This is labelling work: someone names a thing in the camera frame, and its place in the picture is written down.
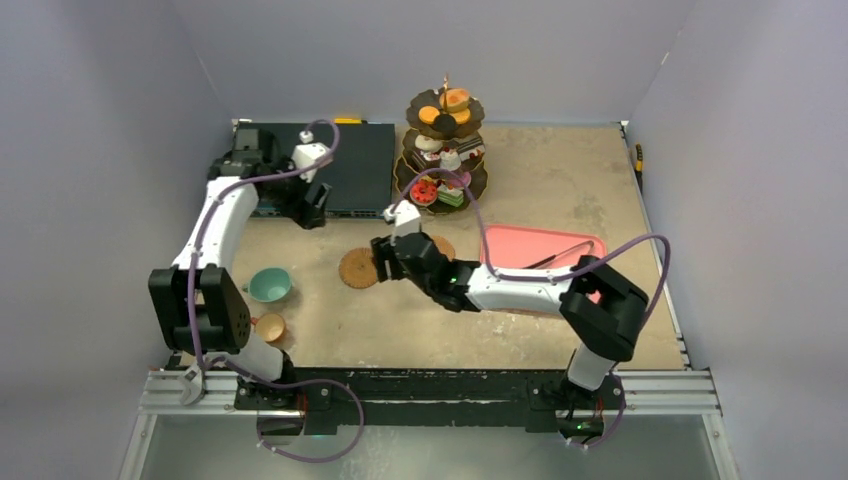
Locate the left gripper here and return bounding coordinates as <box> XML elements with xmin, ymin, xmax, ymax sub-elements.
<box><xmin>261</xmin><ymin>156</ymin><xmax>329</xmax><ymax>229</ymax></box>

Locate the woven rattan coaster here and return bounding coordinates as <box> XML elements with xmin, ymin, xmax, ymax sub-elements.
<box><xmin>338</xmin><ymin>247</ymin><xmax>378</xmax><ymax>289</ymax></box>
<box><xmin>432</xmin><ymin>235</ymin><xmax>456</xmax><ymax>260</ymax></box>

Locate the layered chocolate cake bar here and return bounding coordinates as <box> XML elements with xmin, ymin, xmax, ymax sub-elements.
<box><xmin>410</xmin><ymin>150</ymin><xmax>441</xmax><ymax>172</ymax></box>

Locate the pink serving tray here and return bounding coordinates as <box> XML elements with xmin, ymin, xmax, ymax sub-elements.
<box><xmin>479</xmin><ymin>224</ymin><xmax>608</xmax><ymax>318</ymax></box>

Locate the silver cupcake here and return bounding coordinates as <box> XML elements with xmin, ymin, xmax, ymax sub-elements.
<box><xmin>439</xmin><ymin>148</ymin><xmax>462</xmax><ymax>172</ymax></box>

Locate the teal teacup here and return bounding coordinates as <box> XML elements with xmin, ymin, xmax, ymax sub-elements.
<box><xmin>242</xmin><ymin>267</ymin><xmax>293</xmax><ymax>303</ymax></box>

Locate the yellow cracker biscuit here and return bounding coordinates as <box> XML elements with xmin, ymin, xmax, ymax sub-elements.
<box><xmin>450</xmin><ymin>108</ymin><xmax>472</xmax><ymax>125</ymax></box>
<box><xmin>417</xmin><ymin>105</ymin><xmax>441</xmax><ymax>125</ymax></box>

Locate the black chocolate cookie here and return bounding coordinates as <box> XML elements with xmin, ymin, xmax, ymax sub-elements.
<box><xmin>431</xmin><ymin>113</ymin><xmax>458</xmax><ymax>135</ymax></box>

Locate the copper teacup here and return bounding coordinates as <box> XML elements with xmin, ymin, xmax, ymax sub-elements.
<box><xmin>251</xmin><ymin>313</ymin><xmax>287</xmax><ymax>343</ymax></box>

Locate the golden bread bun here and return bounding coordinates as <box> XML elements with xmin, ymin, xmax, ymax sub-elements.
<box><xmin>438</xmin><ymin>88</ymin><xmax>472</xmax><ymax>113</ymax></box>

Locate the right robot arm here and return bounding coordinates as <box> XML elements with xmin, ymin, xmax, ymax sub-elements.
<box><xmin>371</xmin><ymin>232</ymin><xmax>651</xmax><ymax>407</ymax></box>

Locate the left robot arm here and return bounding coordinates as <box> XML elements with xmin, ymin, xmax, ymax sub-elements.
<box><xmin>148</xmin><ymin>123</ymin><xmax>341</xmax><ymax>409</ymax></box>

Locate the green matcha cake bar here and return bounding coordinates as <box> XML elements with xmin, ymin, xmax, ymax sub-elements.
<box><xmin>437</xmin><ymin>184</ymin><xmax>465</xmax><ymax>208</ymax></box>

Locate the three-tier dark cake stand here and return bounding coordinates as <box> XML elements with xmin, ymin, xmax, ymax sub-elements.
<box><xmin>393</xmin><ymin>76</ymin><xmax>489</xmax><ymax>215</ymax></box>

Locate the white chocolate drizzled donut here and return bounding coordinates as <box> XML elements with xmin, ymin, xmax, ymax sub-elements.
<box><xmin>414</xmin><ymin>135</ymin><xmax>443</xmax><ymax>152</ymax></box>

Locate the chocolate cake slice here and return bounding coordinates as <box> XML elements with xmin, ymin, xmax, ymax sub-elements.
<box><xmin>457</xmin><ymin>139</ymin><xmax>486</xmax><ymax>162</ymax></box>

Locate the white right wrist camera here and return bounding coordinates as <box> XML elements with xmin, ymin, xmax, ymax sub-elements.
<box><xmin>383</xmin><ymin>200</ymin><xmax>421</xmax><ymax>246</ymax></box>

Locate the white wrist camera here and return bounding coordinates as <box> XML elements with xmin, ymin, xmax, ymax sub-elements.
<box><xmin>383</xmin><ymin>200</ymin><xmax>421</xmax><ymax>246</ymax></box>
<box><xmin>291</xmin><ymin>130</ymin><xmax>332</xmax><ymax>183</ymax></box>

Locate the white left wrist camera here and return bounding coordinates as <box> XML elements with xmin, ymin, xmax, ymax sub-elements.
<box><xmin>291</xmin><ymin>130</ymin><xmax>332</xmax><ymax>183</ymax></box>

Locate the blue network switch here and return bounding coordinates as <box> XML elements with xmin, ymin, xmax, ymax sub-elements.
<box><xmin>240</xmin><ymin>122</ymin><xmax>396</xmax><ymax>219</ymax></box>

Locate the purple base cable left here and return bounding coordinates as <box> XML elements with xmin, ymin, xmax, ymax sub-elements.
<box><xmin>256</xmin><ymin>378</ymin><xmax>367</xmax><ymax>465</ymax></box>

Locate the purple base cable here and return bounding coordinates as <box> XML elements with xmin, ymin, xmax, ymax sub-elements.
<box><xmin>256</xmin><ymin>378</ymin><xmax>367</xmax><ymax>465</ymax></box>
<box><xmin>564</xmin><ymin>377</ymin><xmax>632</xmax><ymax>452</ymax></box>

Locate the yellow black tool on wall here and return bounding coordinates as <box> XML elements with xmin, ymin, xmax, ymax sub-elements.
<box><xmin>634</xmin><ymin>143</ymin><xmax>644</xmax><ymax>174</ymax></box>

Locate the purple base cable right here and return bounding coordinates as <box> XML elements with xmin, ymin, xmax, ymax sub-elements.
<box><xmin>564</xmin><ymin>377</ymin><xmax>632</xmax><ymax>452</ymax></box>

